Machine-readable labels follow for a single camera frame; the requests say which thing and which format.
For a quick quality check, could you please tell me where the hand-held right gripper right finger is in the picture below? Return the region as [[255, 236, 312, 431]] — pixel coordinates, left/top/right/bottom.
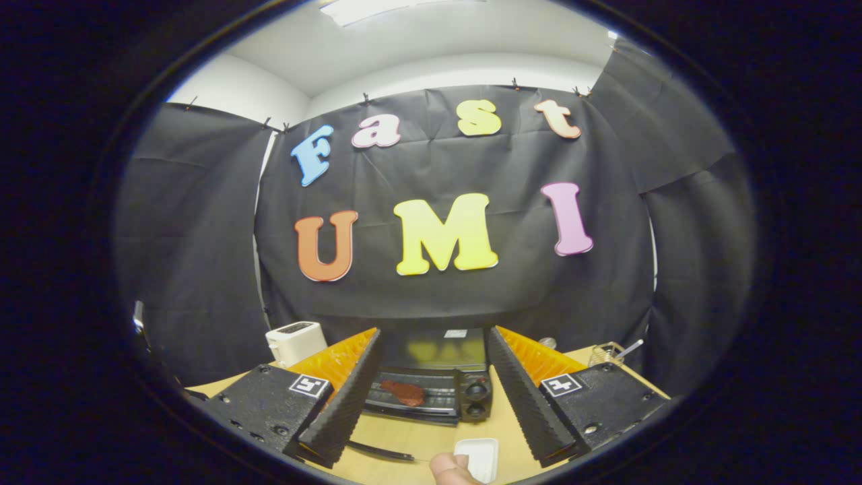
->
[[490, 325, 679, 467]]

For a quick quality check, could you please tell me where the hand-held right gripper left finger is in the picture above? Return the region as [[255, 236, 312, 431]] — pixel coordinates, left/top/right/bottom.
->
[[199, 328, 385, 469]]

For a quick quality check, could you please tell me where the red meat slice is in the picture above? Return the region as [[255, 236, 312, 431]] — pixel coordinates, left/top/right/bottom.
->
[[380, 379, 426, 408]]

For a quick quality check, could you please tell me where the small white dish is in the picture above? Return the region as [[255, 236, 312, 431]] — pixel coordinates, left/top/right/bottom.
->
[[453, 438, 500, 484]]

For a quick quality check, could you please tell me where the black electric oven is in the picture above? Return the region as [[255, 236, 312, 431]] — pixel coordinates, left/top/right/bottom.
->
[[347, 328, 496, 463]]

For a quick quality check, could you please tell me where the white toaster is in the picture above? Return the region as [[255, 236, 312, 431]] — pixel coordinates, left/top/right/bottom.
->
[[265, 321, 329, 368]]

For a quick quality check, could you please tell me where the clear glass jar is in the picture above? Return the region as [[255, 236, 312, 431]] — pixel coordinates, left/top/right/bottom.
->
[[589, 342, 627, 368]]

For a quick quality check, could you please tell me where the black backdrop cloth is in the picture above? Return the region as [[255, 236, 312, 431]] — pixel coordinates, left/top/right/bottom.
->
[[114, 37, 758, 398]]

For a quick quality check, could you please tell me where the row of small black clips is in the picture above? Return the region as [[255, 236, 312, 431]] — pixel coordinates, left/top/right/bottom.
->
[[185, 77, 593, 132]]

